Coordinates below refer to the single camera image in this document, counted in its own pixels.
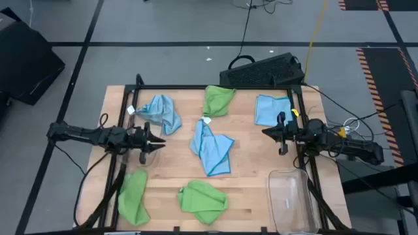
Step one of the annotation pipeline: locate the clear plastic basket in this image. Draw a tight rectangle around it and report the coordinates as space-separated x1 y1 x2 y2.
120 113 163 168
266 168 319 235

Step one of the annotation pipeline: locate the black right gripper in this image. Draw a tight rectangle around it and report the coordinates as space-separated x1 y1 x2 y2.
262 112 300 156

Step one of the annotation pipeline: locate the black hazard-striped floor mat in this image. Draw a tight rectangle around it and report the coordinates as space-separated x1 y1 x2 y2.
338 0 418 12
355 47 418 167

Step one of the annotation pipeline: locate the yellow floor cable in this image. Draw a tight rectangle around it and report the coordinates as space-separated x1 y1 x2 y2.
303 0 330 82

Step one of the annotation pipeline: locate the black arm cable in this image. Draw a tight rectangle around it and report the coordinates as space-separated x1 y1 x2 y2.
302 84 376 142
73 151 112 228

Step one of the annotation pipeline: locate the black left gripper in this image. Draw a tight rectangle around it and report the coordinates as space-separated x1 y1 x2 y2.
125 122 167 165

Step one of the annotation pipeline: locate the white coiled cable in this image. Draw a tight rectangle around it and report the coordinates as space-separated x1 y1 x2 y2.
342 117 361 131

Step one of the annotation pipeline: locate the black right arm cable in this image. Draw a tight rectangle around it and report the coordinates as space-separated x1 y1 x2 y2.
302 84 376 142

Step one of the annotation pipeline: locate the blue microfiber towel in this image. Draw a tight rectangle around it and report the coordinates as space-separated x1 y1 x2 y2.
189 116 235 177
253 94 294 127
126 94 183 136

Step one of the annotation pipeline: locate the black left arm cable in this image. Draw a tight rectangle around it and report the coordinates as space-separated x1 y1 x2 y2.
73 151 112 228

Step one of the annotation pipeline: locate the tangled black floor cable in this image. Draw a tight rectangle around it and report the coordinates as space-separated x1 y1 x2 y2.
231 0 294 15

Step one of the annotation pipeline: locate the green microfiber towel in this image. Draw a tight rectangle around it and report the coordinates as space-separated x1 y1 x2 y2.
202 85 237 118
177 180 229 225
117 168 152 227

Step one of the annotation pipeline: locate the black metal table frame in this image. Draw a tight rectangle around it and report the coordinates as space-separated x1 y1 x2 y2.
73 73 353 235

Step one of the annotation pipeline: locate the black crossbeam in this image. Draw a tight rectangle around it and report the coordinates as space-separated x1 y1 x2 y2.
341 162 418 195

